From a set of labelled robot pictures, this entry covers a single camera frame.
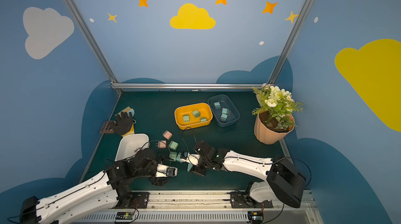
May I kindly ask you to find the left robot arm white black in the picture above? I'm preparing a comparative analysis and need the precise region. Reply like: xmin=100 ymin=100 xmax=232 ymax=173
xmin=19 ymin=148 xmax=178 ymax=224

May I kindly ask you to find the blue storage box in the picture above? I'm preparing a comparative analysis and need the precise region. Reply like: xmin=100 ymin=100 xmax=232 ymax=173
xmin=207 ymin=94 xmax=240 ymax=127

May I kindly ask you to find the aluminium frame right post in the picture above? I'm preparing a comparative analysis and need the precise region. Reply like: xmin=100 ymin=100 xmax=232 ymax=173
xmin=268 ymin=0 xmax=315 ymax=84

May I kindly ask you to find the blue plug cluster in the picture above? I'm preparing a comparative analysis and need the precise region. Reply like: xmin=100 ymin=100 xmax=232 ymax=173
xmin=214 ymin=102 xmax=221 ymax=110
xmin=175 ymin=153 xmax=183 ymax=163

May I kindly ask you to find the pink plug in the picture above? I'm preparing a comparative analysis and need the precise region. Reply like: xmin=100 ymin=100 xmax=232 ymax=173
xmin=162 ymin=131 xmax=172 ymax=140
xmin=157 ymin=140 xmax=167 ymax=149

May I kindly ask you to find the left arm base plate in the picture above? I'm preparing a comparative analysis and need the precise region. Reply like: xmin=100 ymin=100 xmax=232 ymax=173
xmin=114 ymin=192 xmax=150 ymax=209

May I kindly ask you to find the black rubber glove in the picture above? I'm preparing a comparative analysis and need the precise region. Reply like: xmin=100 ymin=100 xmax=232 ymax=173
xmin=110 ymin=112 xmax=134 ymax=137

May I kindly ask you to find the aluminium frame back bar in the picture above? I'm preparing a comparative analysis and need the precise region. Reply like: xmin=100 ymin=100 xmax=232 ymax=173
xmin=111 ymin=83 xmax=262 ymax=90

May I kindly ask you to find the green plug cluster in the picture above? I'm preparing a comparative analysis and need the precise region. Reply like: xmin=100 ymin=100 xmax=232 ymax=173
xmin=192 ymin=110 xmax=201 ymax=118
xmin=169 ymin=141 xmax=178 ymax=150

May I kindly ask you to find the aluminium frame rail front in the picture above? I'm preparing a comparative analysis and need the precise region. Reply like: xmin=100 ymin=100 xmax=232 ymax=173
xmin=70 ymin=190 xmax=323 ymax=224

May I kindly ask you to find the white storage tray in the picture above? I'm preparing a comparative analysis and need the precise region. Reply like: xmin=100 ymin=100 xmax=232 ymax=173
xmin=115 ymin=134 xmax=149 ymax=161

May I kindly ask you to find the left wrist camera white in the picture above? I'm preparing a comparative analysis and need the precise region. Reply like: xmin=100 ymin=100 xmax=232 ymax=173
xmin=156 ymin=164 xmax=178 ymax=178

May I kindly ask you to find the aluminium frame post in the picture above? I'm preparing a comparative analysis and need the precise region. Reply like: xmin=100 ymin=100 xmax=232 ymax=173
xmin=63 ymin=0 xmax=118 ymax=87
xmin=268 ymin=0 xmax=315 ymax=84

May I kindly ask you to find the yellow blue sponge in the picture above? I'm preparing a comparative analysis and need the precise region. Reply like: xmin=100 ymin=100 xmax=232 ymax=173
xmin=115 ymin=107 xmax=135 ymax=116

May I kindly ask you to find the blue plug isolated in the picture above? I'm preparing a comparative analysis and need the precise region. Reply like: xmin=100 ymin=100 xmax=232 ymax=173
xmin=222 ymin=108 xmax=231 ymax=115

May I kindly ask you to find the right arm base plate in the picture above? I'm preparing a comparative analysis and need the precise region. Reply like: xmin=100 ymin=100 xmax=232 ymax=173
xmin=229 ymin=191 xmax=274 ymax=209

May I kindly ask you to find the yellow storage box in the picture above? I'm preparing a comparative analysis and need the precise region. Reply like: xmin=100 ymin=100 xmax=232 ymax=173
xmin=174 ymin=102 xmax=213 ymax=130

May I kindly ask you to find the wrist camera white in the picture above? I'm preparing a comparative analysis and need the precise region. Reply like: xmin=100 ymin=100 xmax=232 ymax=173
xmin=156 ymin=164 xmax=178 ymax=178
xmin=180 ymin=152 xmax=200 ymax=166

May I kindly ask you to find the brown grid drain cover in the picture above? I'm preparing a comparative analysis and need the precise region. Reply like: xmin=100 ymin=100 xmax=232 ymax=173
xmin=99 ymin=121 xmax=116 ymax=134

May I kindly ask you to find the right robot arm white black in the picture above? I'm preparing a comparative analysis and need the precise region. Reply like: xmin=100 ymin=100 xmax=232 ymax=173
xmin=191 ymin=141 xmax=307 ymax=208

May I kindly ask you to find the potted artificial flower plant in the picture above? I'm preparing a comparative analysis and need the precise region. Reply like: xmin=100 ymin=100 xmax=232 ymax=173
xmin=252 ymin=84 xmax=303 ymax=145

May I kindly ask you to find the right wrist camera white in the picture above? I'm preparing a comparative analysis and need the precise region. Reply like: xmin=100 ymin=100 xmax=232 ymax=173
xmin=180 ymin=152 xmax=200 ymax=166

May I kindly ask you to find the aluminium frame left post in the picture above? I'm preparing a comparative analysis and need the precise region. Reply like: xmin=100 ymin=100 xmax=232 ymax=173
xmin=63 ymin=0 xmax=118 ymax=87

